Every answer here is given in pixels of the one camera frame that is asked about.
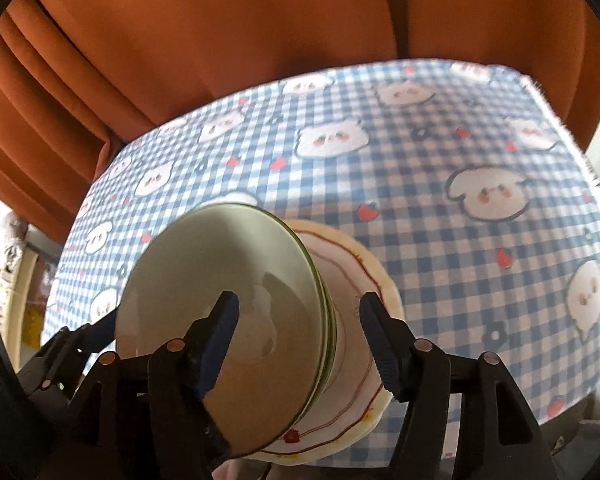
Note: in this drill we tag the large yellow floral plate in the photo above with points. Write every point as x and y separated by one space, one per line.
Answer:
380 272

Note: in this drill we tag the orange curtain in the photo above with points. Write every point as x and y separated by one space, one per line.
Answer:
230 35

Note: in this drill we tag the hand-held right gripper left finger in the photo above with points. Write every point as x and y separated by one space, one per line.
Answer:
220 340

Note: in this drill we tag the cluttered wooden shelf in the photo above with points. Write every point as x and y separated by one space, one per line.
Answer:
30 280

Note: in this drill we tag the blue checkered bear tablecloth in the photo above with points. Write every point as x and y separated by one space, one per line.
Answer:
430 160

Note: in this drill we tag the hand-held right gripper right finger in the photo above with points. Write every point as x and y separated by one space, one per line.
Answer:
380 345

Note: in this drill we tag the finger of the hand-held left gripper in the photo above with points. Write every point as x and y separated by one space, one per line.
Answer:
100 335

